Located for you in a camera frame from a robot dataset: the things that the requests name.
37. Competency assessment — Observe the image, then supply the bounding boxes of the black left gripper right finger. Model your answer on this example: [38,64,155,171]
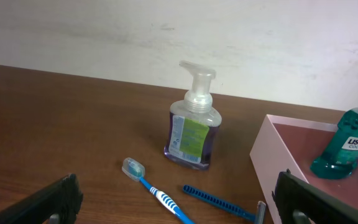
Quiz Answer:
[272,170,358,224]

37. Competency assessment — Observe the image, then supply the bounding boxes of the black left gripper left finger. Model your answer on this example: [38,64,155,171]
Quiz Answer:
[0,174,83,224]

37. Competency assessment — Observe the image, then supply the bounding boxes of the teal mouthwash bottle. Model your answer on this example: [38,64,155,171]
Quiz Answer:
[310,108,358,179]

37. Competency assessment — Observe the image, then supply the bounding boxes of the blue disposable razor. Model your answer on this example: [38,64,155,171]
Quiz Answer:
[183,185,267,224]

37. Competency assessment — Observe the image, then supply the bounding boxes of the white cardboard box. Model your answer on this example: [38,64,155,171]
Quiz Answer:
[250,115,358,223]

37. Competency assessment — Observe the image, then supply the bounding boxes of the blue white toothbrush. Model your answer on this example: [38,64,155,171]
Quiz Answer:
[122,157,194,224]

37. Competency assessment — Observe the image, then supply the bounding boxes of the clear foam soap dispenser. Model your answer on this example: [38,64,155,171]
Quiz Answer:
[164,61,222,170]

